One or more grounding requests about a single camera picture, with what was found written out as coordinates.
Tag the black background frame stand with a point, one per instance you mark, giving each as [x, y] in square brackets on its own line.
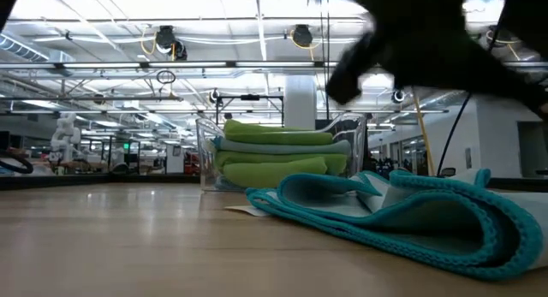
[249, 97]

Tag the clear plastic bin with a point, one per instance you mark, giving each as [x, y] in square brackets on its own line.
[205, 160]

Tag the green microfiber towel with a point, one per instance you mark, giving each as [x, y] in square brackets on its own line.
[274, 134]
[299, 158]
[265, 173]

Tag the white paper towel tag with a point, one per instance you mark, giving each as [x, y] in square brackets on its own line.
[248, 210]

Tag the dark wall window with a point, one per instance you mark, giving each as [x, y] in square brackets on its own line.
[533, 147]

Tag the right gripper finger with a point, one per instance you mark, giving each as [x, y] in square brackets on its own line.
[351, 74]

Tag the overhead LED light bar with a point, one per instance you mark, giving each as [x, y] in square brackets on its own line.
[188, 64]

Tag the white robot figure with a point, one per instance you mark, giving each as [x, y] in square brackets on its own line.
[65, 132]

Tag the light blue microfiber towel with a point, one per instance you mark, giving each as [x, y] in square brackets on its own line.
[227, 185]
[282, 148]
[406, 228]

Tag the white square column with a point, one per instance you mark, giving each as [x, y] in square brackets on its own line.
[299, 104]

